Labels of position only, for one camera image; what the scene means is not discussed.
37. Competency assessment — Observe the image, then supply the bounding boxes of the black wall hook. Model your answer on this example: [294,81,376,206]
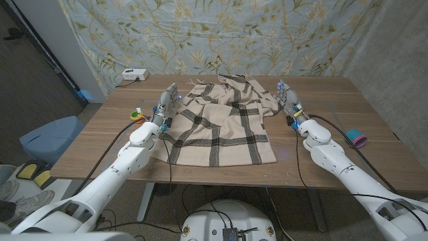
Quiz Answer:
[3,27,24,41]

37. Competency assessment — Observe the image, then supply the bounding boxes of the yellow black foot pedal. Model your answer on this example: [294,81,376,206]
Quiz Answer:
[15,163,39,180]
[33,169,55,189]

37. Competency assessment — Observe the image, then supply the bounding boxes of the thin black arm wire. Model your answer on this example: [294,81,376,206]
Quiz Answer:
[162,137,184,234]
[295,129,428,232]

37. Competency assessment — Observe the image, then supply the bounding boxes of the grey sneaker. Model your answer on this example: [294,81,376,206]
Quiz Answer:
[0,189,56,222]

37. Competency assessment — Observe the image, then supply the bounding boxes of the beige plaid scarf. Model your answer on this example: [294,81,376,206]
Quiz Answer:
[152,74,284,167]

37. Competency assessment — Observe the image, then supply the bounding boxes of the black power strip cord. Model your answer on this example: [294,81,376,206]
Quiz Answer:
[115,78,140,90]

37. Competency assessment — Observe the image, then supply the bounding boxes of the floral printed backdrop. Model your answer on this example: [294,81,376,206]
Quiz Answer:
[58,0,382,98]

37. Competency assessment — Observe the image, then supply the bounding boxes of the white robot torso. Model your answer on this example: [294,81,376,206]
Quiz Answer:
[180,199,278,241]

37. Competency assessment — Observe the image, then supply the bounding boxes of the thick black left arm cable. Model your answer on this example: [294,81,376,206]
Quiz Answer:
[71,116,148,197]

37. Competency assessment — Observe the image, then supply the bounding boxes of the teal and pink cup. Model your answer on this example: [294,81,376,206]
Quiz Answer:
[344,129,368,149]

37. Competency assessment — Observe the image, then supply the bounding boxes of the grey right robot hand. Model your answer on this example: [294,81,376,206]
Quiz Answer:
[273,80,310,126]

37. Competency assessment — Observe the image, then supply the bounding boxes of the grey metal table leg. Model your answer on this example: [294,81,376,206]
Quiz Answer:
[136,182,156,223]
[306,189,328,233]

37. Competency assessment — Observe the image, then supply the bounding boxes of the thin black right arm wire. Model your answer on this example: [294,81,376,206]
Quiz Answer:
[295,129,428,232]

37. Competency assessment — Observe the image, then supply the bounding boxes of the thin black left arm wire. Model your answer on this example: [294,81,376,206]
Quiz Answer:
[162,137,184,234]

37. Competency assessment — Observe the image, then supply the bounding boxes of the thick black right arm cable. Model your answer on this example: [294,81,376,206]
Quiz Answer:
[309,114,399,193]

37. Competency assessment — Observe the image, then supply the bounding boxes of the white power strip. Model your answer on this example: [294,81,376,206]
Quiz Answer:
[121,68,150,82]

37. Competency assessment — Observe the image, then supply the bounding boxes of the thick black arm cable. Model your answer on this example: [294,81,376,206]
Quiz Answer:
[309,114,399,193]
[71,116,148,197]

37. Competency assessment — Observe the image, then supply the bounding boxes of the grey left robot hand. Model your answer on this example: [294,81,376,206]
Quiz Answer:
[152,82,182,127]

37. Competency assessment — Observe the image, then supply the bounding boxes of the green orange tape roll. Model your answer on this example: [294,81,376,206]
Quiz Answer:
[130,107,144,122]

